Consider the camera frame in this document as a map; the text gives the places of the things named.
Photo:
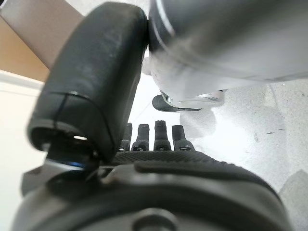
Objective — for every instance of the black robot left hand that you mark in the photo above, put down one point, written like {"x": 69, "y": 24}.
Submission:
{"x": 168, "y": 187}

